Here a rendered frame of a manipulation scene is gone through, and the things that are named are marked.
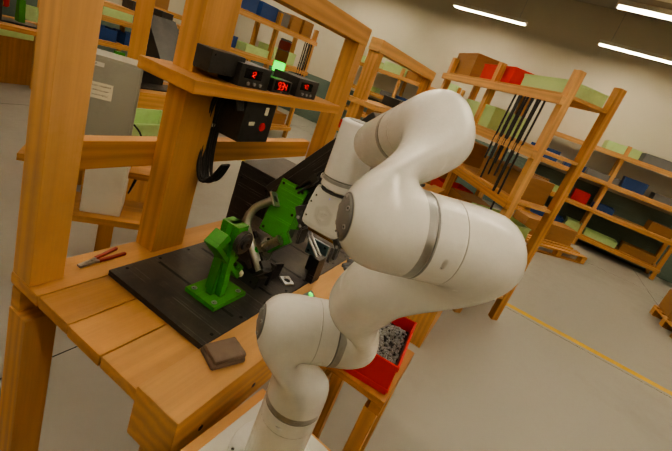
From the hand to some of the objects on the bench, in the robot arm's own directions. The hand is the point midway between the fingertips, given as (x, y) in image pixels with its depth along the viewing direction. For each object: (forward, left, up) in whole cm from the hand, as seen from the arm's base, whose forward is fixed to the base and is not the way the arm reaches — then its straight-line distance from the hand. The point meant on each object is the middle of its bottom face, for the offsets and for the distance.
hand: (315, 248), depth 94 cm
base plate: (+50, -37, -44) cm, 76 cm away
